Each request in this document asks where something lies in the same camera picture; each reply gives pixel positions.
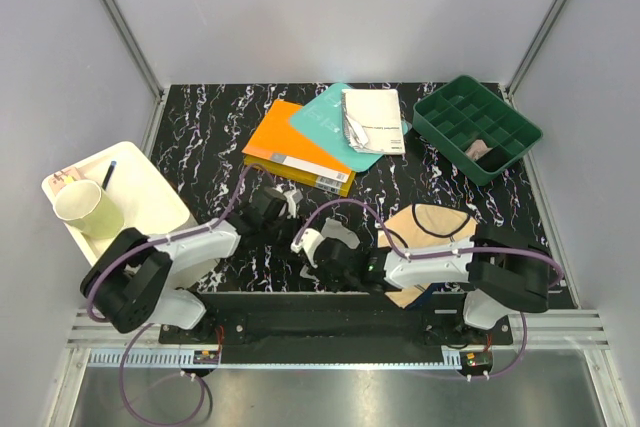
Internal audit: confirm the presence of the grey underwear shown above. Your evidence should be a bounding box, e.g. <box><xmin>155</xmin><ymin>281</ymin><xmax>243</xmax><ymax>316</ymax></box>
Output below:
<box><xmin>300</xmin><ymin>218</ymin><xmax>360</xmax><ymax>281</ymax></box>

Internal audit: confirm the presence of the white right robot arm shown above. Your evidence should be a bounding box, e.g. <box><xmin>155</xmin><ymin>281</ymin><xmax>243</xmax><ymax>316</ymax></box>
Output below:
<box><xmin>291</xmin><ymin>227</ymin><xmax>551</xmax><ymax>344</ymax></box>

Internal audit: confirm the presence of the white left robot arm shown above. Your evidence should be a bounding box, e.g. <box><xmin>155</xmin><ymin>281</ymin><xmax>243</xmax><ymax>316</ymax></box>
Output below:
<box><xmin>80</xmin><ymin>187</ymin><xmax>302</xmax><ymax>343</ymax></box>

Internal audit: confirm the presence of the beige underwear navy trim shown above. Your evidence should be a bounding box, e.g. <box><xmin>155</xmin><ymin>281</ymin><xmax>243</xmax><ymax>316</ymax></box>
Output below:
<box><xmin>377</xmin><ymin>204</ymin><xmax>478</xmax><ymax>309</ymax></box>

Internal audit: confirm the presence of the pink rolled underwear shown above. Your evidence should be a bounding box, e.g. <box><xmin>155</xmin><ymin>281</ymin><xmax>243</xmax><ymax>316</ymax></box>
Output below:
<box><xmin>465</xmin><ymin>139</ymin><xmax>492</xmax><ymax>161</ymax></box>

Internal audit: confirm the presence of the yellow binder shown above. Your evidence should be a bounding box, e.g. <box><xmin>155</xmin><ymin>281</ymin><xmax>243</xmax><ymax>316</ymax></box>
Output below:
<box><xmin>244</xmin><ymin>155</ymin><xmax>355</xmax><ymax>197</ymax></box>

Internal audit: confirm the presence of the orange folder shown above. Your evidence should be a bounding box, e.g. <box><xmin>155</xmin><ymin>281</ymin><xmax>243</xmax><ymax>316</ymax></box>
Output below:
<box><xmin>242</xmin><ymin>100</ymin><xmax>353</xmax><ymax>183</ymax></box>

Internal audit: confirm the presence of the cream plastic bin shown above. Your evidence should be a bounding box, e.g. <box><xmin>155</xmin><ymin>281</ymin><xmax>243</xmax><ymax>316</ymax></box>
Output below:
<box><xmin>41</xmin><ymin>141</ymin><xmax>197</xmax><ymax>235</ymax></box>

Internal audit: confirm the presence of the teal plastic board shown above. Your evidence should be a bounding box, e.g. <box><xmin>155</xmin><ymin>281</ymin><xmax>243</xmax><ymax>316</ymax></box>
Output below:
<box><xmin>290</xmin><ymin>83</ymin><xmax>409</xmax><ymax>172</ymax></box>

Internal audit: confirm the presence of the white Canon safety booklet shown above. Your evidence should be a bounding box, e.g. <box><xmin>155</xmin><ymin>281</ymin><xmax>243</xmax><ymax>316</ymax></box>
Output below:
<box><xmin>341</xmin><ymin>88</ymin><xmax>405</xmax><ymax>155</ymax></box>

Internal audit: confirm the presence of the blue black pen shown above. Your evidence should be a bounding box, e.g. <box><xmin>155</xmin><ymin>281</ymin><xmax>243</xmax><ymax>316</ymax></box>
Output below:
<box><xmin>101</xmin><ymin>160</ymin><xmax>117</xmax><ymax>191</ymax></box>

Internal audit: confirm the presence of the green paper cup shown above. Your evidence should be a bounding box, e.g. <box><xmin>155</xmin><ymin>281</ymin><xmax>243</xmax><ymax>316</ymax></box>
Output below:
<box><xmin>53</xmin><ymin>179</ymin><xmax>124</xmax><ymax>240</ymax></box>

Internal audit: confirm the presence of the green compartment tray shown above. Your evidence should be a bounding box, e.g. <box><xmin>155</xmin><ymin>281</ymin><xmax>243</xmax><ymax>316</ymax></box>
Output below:
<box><xmin>412</xmin><ymin>75</ymin><xmax>543</xmax><ymax>186</ymax></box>

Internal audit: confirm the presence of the pink sticky note pad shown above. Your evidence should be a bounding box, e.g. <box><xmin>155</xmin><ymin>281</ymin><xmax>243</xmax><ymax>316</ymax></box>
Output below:
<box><xmin>48</xmin><ymin>166</ymin><xmax>84</xmax><ymax>196</ymax></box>

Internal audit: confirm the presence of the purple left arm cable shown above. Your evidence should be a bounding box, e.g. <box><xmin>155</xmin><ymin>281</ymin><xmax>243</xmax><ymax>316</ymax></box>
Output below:
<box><xmin>87</xmin><ymin>164</ymin><xmax>276</xmax><ymax>421</ymax></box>

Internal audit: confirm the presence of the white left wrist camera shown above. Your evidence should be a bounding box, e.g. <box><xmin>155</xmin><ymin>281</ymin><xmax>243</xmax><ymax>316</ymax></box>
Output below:
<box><xmin>279</xmin><ymin>189</ymin><xmax>302</xmax><ymax>219</ymax></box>

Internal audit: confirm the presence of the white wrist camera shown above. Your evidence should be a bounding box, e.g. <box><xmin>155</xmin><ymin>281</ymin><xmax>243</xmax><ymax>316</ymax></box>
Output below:
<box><xmin>291</xmin><ymin>228</ymin><xmax>325</xmax><ymax>268</ymax></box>
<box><xmin>279</xmin><ymin>189</ymin><xmax>302</xmax><ymax>219</ymax></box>

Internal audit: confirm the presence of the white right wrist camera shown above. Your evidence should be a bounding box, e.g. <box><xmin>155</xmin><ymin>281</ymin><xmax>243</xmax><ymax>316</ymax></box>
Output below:
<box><xmin>291</xmin><ymin>228</ymin><xmax>325</xmax><ymax>268</ymax></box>

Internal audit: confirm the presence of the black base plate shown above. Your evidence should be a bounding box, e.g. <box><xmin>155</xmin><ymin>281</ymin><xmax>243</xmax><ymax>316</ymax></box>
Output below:
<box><xmin>159</xmin><ymin>293</ymin><xmax>513</xmax><ymax>368</ymax></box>

